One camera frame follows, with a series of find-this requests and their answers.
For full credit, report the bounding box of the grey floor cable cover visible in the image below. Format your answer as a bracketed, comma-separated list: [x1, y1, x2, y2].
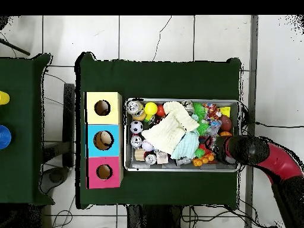
[244, 15, 259, 228]

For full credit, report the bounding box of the silver drink can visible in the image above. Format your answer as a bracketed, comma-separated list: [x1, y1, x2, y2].
[129, 135, 144, 150]

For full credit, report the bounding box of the black cable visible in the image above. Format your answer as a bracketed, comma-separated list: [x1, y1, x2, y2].
[255, 121, 304, 129]

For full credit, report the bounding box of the yellow plastic cup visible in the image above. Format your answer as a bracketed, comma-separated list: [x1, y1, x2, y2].
[0, 90, 11, 106]

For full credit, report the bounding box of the black upright panel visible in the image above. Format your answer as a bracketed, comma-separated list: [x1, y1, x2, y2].
[63, 83, 75, 168]

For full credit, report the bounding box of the grey stand base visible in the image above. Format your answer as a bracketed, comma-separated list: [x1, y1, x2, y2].
[39, 167, 69, 194]

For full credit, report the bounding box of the light blue knitted cloth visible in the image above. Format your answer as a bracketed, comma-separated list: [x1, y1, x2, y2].
[170, 130, 200, 160]

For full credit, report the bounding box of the blue plastic cup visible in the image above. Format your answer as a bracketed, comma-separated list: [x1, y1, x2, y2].
[0, 125, 12, 150]

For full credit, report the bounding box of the brown mini football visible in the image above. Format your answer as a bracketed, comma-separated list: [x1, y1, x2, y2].
[219, 115, 233, 132]

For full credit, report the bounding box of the yellow tennis ball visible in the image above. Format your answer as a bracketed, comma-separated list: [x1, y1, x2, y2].
[144, 102, 159, 116]

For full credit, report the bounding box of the wooden box with three holes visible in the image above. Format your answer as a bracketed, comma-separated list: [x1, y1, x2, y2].
[84, 91, 124, 189]

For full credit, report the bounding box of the cream knitted cloth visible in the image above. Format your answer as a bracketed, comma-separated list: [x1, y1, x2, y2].
[141, 101, 200, 155]

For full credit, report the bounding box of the shallow mesh bin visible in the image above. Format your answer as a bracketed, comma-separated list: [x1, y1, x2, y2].
[123, 97, 241, 173]

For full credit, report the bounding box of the printed drink can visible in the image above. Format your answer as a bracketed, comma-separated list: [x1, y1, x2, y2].
[126, 100, 147, 122]

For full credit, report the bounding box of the dark green tablecloth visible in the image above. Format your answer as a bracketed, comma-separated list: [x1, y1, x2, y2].
[0, 53, 55, 206]
[75, 52, 242, 210]

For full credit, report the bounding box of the black and white soccer ball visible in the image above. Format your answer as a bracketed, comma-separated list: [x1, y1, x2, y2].
[129, 120, 144, 134]

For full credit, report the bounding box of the dark thin rod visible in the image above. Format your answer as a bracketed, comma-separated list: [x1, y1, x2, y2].
[0, 37, 31, 56]

